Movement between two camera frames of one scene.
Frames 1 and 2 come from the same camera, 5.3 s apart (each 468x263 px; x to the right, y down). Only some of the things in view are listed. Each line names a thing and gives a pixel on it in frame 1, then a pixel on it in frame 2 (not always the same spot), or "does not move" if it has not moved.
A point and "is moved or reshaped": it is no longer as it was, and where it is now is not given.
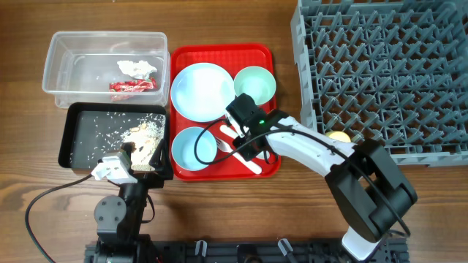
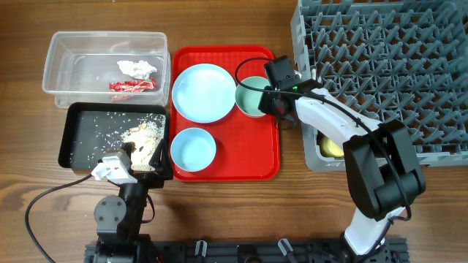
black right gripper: x=248 y=152 -> x=265 y=104
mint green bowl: x=256 y=81 is moved or reshaped
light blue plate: x=201 y=92 does not move
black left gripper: x=156 y=180 does not move
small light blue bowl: x=183 y=148 does not move
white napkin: x=141 y=69 does not move
